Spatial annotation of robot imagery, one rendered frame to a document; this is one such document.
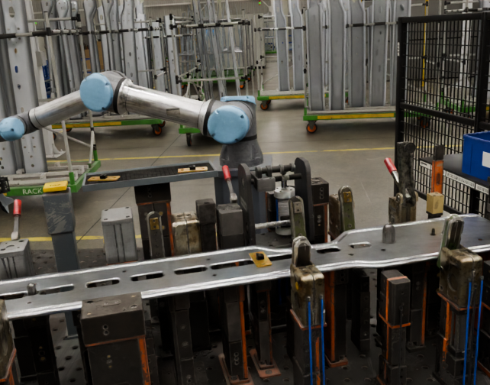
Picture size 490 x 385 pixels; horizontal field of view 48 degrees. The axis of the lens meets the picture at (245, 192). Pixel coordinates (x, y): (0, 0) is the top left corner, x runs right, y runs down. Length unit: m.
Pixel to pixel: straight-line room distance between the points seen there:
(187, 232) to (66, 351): 0.51
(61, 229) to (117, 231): 0.25
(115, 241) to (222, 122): 0.50
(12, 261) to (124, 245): 0.27
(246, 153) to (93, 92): 0.52
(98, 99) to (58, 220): 0.41
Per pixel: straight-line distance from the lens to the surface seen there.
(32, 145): 5.58
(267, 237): 1.56
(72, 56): 9.18
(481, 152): 1.91
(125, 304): 1.14
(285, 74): 10.85
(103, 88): 1.74
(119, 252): 1.41
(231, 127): 1.65
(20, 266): 1.45
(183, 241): 1.41
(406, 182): 1.59
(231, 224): 1.46
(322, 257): 1.35
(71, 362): 1.62
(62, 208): 1.57
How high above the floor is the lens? 1.54
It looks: 17 degrees down
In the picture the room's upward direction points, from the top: 3 degrees counter-clockwise
